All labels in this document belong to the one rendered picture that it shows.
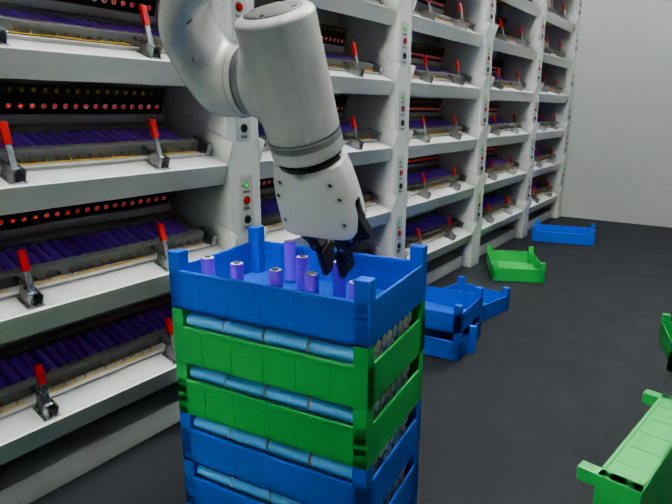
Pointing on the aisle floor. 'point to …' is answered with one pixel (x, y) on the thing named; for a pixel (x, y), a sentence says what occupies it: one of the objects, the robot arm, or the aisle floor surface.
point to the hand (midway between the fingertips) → (335, 258)
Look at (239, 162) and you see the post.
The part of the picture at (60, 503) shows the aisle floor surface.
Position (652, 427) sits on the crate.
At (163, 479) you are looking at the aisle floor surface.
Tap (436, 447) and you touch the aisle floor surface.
